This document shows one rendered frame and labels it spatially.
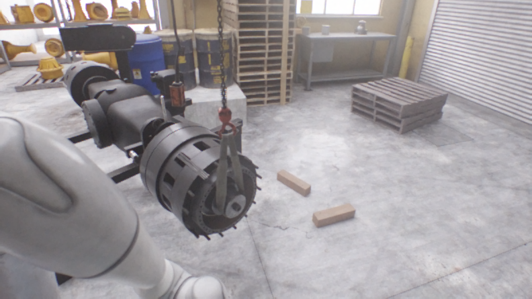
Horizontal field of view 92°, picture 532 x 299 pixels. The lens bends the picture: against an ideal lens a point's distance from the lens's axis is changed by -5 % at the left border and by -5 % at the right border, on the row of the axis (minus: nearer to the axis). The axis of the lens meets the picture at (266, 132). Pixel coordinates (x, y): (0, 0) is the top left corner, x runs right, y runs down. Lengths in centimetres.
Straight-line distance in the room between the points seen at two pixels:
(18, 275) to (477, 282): 269
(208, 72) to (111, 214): 426
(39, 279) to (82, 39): 341
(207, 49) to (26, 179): 423
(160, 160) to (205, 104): 254
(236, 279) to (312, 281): 56
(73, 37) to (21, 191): 358
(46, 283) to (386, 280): 220
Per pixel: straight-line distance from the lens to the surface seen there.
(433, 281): 261
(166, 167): 160
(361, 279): 239
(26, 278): 54
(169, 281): 80
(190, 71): 454
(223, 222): 170
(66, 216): 30
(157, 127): 182
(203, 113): 414
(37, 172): 29
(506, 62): 628
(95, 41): 378
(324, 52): 599
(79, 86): 367
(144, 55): 401
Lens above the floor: 189
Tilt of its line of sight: 28 degrees down
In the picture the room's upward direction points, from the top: 1 degrees clockwise
